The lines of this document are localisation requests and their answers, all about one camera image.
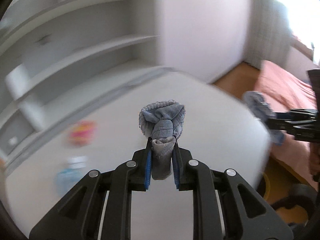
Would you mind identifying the person's right hand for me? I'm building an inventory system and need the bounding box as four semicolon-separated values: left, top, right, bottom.
309;142;320;182

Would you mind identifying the grey desk hutch shelf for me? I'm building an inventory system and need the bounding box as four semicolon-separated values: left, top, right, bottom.
1;0;164;172

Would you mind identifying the red pink small box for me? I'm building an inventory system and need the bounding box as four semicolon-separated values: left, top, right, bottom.
69;120;97;146

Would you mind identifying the pink bed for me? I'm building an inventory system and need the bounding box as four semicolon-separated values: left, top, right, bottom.
254;60;317;189

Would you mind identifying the crushed plastic bottle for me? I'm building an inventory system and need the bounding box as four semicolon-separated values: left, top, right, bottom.
56;155;87;196

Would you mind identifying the grey blue sock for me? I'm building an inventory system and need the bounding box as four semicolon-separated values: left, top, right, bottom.
138;100;185;180
242;91;285;146

